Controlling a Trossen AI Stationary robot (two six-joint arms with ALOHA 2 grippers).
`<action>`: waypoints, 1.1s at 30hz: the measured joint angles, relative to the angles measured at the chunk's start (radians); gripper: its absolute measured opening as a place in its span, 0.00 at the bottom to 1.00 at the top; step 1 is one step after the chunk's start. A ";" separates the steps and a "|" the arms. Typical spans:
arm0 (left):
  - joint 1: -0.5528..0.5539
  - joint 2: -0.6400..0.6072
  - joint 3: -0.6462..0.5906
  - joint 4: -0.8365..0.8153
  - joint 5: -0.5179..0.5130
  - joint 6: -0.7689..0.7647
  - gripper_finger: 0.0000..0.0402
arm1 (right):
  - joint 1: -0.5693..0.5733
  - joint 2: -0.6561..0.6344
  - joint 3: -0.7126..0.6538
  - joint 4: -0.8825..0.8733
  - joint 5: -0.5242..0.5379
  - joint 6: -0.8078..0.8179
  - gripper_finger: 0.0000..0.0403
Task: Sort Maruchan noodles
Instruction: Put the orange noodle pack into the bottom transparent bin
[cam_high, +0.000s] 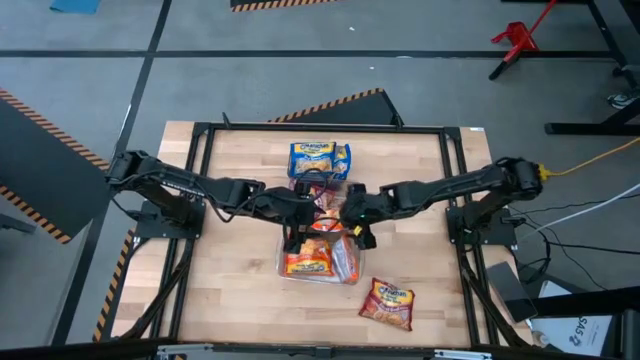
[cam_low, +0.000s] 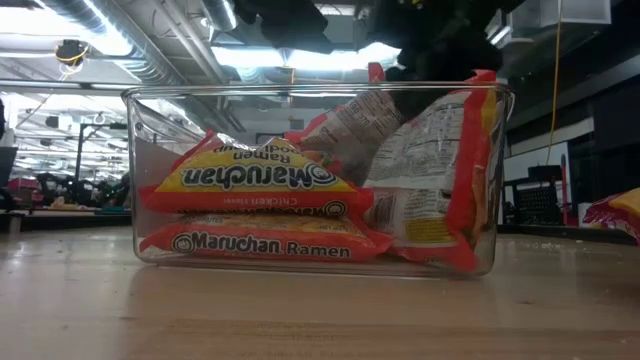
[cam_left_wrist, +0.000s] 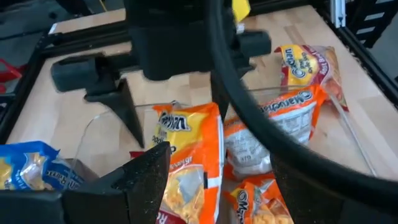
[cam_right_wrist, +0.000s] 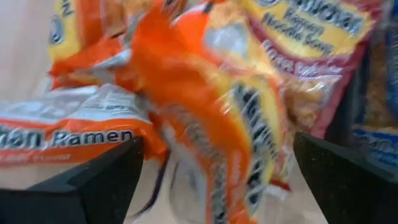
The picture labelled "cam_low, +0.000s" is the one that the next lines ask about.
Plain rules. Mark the black monitor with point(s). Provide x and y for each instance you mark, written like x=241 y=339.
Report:
x=7 y=165

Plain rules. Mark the clear plastic bin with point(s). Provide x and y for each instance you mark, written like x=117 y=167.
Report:
x=150 y=150

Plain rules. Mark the black background camera stand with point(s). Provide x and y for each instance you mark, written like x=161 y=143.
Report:
x=79 y=150

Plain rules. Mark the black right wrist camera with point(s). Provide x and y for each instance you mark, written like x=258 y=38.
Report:
x=285 y=20

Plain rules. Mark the orange Maruchan ramen pack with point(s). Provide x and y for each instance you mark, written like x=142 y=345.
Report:
x=350 y=125
x=465 y=175
x=260 y=242
x=250 y=175

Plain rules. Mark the red Maruchan ramen pack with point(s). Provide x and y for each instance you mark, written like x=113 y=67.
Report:
x=620 y=212

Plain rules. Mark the background robot arms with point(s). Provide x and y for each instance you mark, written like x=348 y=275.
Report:
x=85 y=190

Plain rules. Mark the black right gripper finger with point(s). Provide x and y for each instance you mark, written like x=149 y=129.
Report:
x=415 y=100

